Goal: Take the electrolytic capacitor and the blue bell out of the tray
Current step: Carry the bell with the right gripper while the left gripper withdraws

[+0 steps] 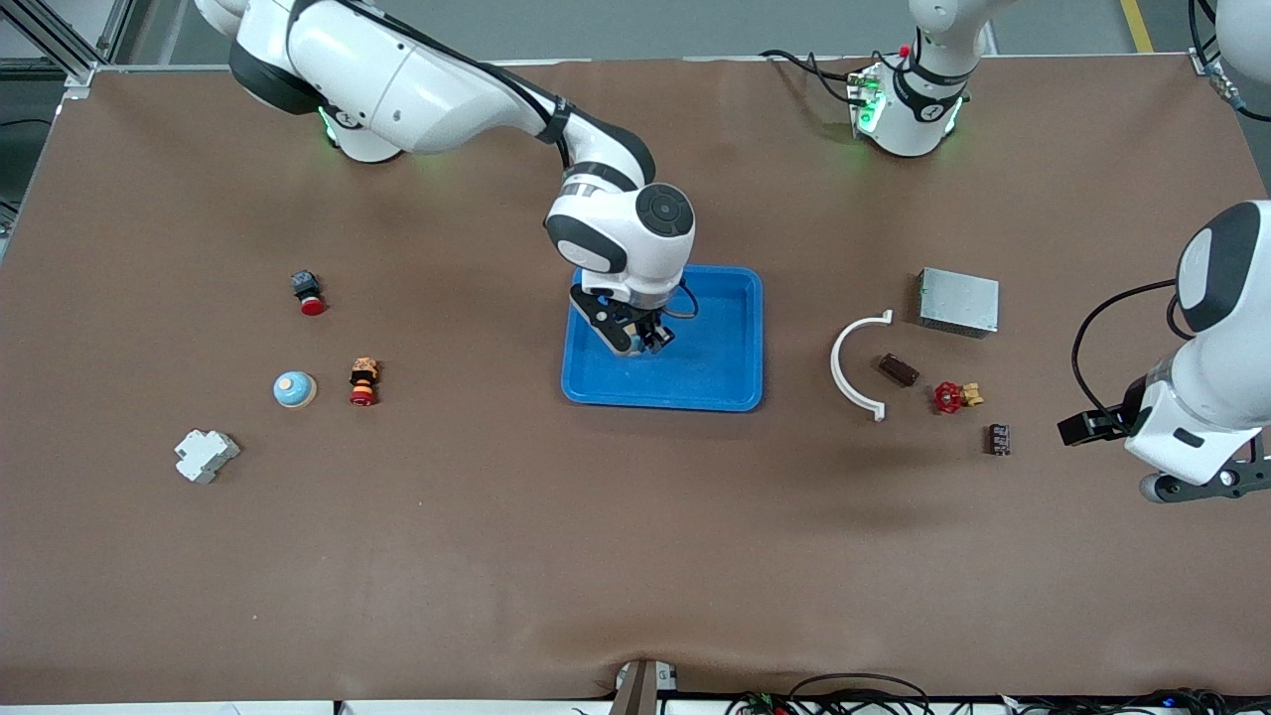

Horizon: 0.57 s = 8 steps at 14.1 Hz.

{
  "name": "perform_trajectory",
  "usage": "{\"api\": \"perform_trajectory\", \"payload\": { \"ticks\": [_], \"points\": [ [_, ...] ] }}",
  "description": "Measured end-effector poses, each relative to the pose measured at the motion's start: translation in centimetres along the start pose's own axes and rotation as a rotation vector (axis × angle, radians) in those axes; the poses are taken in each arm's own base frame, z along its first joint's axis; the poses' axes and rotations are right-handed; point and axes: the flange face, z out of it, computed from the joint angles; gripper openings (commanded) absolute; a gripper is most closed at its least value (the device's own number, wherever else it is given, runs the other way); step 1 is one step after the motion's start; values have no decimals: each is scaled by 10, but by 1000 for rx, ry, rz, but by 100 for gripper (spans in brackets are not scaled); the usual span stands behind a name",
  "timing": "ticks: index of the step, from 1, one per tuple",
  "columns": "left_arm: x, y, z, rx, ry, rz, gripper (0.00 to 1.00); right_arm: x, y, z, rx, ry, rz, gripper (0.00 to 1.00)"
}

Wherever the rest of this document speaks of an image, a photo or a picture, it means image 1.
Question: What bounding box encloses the blue plastic tray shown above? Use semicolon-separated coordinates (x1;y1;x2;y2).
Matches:
561;264;765;413

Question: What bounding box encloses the grey metal power supply box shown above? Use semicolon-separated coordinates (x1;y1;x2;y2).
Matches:
916;267;1000;339

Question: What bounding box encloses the brown table cover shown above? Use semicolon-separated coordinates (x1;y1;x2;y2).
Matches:
0;55;1271;704

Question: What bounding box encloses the white circuit breaker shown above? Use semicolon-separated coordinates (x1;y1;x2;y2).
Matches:
175;429;241;485

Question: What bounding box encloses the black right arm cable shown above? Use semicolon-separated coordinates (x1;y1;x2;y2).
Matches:
328;0;701;321

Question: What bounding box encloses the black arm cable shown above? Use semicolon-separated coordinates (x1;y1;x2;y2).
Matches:
328;0;701;321
1070;0;1271;418

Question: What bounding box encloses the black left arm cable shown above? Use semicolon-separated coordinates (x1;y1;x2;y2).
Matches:
1070;0;1271;418

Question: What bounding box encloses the red handle brass valve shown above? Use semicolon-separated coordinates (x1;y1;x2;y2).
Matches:
931;381;985;415

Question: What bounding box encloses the white curved plastic bracket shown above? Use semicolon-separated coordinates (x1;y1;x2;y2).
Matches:
830;310;894;422

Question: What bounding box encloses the black cable bundle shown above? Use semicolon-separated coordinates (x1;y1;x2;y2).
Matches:
993;687;1271;715

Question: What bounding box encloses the black base power cable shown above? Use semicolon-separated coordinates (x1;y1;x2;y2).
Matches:
760;48;865;105

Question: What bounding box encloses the black looped cable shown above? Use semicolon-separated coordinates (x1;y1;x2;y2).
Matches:
789;672;934;715

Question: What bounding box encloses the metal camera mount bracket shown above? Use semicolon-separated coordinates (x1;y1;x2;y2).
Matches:
608;658;678;715

